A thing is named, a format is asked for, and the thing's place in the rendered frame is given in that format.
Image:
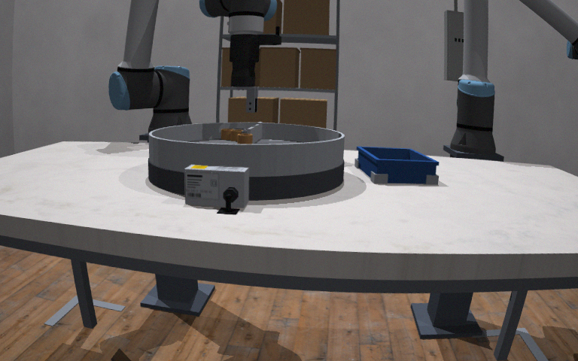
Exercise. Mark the brown cardboard box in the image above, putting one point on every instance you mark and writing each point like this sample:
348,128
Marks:
318,69
279,67
239,109
306,17
303,112
225,67
275,25

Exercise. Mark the grey wall panel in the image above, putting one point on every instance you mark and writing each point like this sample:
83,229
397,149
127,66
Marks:
451,45

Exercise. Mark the white table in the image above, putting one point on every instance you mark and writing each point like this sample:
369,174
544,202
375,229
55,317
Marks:
418,224

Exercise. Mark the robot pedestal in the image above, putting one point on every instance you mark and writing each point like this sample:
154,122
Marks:
177,294
448,309

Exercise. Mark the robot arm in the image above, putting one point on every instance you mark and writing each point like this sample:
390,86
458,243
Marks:
139,35
476,40

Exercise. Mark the grey turntable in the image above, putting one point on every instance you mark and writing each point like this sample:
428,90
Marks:
294,154

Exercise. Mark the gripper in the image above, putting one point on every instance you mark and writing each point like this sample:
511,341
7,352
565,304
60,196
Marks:
244,60

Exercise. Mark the grey control box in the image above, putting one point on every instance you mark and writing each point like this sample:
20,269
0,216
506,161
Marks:
214,184

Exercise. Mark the metal shelf unit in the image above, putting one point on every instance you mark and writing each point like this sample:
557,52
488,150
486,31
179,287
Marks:
309,39

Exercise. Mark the blue crate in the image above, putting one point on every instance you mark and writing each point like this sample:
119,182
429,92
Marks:
398,167

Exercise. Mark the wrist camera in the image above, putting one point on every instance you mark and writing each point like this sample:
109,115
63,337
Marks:
270,40

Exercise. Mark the bronze bushing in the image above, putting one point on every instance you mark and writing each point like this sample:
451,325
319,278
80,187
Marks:
237,131
245,138
226,134

